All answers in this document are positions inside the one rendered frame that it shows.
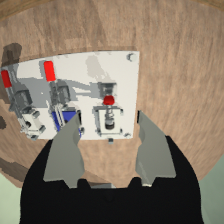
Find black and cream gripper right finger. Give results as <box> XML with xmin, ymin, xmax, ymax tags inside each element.
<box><xmin>135</xmin><ymin>110</ymin><xmax>204</xmax><ymax>224</ymax></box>

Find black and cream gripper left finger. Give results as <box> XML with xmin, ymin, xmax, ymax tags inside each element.
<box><xmin>19</xmin><ymin>112</ymin><xmax>85</xmax><ymax>224</ymax></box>

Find blue flat plate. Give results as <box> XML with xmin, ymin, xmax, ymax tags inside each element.
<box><xmin>52</xmin><ymin>109</ymin><xmax>82</xmax><ymax>137</ymax></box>

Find grey fixture plate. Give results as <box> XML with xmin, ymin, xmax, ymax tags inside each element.
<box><xmin>0</xmin><ymin>51</ymin><xmax>139</xmax><ymax>140</ymax></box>

